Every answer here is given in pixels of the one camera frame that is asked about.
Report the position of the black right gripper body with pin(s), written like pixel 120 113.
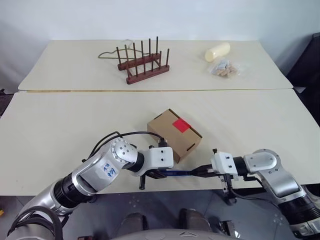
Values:
pixel 227 183

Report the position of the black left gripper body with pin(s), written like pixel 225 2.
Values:
pixel 147 175

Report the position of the brown cardboard box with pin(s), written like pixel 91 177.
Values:
pixel 165 130

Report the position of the red tape piece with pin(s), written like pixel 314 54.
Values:
pixel 181 125

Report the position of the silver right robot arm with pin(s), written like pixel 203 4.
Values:
pixel 277 175

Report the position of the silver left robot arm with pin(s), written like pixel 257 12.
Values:
pixel 95 172

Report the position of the dark grey rounded block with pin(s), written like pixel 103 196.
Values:
pixel 193 220
pixel 135 221

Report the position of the grey robot torso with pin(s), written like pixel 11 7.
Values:
pixel 162 235

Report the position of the brown wooden peg rack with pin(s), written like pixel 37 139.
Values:
pixel 140 73

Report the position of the clear plastic bag of pieces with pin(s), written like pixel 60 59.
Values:
pixel 223 68

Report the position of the cream yellow cylinder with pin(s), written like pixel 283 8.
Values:
pixel 217 52

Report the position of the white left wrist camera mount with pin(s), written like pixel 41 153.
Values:
pixel 161 157

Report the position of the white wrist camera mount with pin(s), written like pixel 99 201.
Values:
pixel 223 162
pixel 161 157

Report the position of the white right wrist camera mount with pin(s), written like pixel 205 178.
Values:
pixel 223 162

